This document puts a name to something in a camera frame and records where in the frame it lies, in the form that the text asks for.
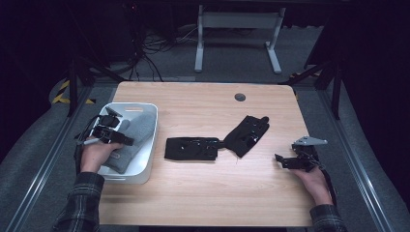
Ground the white plastic bin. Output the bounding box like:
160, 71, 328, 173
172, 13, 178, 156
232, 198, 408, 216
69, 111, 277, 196
91, 101, 159, 186

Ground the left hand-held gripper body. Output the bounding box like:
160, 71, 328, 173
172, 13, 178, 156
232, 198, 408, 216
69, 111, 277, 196
82, 106, 124, 146

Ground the grey knit mitten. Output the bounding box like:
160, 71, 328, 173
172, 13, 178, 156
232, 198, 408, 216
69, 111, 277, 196
102, 111, 157, 175

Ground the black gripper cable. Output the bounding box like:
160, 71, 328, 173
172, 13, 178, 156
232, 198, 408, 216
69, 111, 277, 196
317, 162, 338, 207
73, 115, 100, 177

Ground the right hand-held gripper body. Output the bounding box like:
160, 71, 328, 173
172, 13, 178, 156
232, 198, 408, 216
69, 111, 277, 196
291, 135, 329, 171

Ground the person's left hand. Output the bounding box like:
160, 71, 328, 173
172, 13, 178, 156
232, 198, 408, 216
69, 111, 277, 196
79, 141, 126, 175

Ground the bundle of floor cables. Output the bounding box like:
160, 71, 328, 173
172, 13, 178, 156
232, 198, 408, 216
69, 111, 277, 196
129, 25, 201, 83

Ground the white desk frame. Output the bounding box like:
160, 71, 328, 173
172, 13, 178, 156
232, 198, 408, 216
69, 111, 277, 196
193, 4, 287, 75

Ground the yellow black striped tape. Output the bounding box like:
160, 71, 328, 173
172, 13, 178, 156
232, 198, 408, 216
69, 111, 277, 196
51, 79, 97, 105

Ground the black metal stand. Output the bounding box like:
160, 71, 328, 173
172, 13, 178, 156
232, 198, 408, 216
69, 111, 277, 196
66, 56, 127, 118
278, 59, 343, 121

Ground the aluminium floor rail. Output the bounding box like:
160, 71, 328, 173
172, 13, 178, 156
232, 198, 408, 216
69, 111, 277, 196
4, 85, 95, 232
317, 90, 397, 232

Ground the person's right hand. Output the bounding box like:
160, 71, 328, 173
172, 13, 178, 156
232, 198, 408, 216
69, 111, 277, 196
289, 165, 334, 207

